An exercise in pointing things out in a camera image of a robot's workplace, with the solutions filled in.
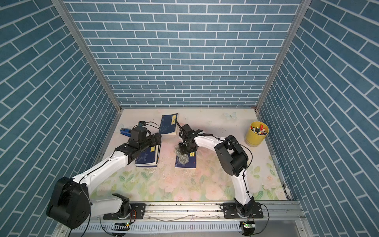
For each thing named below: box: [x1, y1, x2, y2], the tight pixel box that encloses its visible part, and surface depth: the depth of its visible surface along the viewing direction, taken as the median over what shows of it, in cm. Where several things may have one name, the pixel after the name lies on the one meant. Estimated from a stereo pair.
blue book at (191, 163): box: [174, 151, 197, 169], surface depth 91 cm
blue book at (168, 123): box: [158, 113, 178, 134], surface depth 110 cm
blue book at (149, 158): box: [134, 144, 162, 168], surface depth 90 cm
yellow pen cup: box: [245, 120, 270, 147], surface depth 93 cm
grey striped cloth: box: [174, 145, 190, 165], surface depth 92 cm
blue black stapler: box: [119, 127, 132, 137], surface depth 105 cm
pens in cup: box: [250, 124, 267, 136], surface depth 96 cm
